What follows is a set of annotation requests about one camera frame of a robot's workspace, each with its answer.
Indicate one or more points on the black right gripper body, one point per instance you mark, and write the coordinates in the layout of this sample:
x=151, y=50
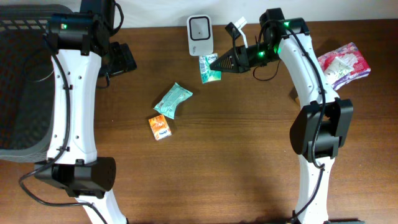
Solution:
x=257, y=53

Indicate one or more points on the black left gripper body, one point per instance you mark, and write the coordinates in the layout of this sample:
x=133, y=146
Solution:
x=120, y=60

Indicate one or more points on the teal Kleenex tissue pack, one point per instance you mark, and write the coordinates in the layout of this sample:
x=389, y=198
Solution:
x=206, y=73

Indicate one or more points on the white conditioner tube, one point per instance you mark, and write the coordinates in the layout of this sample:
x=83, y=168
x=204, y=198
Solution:
x=306, y=85

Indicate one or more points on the teal wet wipes pack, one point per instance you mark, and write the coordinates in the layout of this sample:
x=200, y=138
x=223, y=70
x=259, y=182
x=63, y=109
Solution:
x=168, y=104

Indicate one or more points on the red purple tissue pack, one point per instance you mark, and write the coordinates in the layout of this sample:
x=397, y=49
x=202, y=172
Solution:
x=354, y=67

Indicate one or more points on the orange tissue pack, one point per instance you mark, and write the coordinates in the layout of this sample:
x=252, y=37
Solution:
x=159, y=127

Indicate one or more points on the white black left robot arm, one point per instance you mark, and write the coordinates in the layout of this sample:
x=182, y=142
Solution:
x=82, y=51

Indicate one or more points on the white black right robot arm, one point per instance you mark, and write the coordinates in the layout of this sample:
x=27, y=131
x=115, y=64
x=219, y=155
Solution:
x=321, y=127

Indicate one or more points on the white barcode scanner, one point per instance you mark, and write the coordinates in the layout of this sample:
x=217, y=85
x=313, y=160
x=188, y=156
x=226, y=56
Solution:
x=200, y=35

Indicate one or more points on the grey plastic mesh basket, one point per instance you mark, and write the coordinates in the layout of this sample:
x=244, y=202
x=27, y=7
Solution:
x=27, y=82

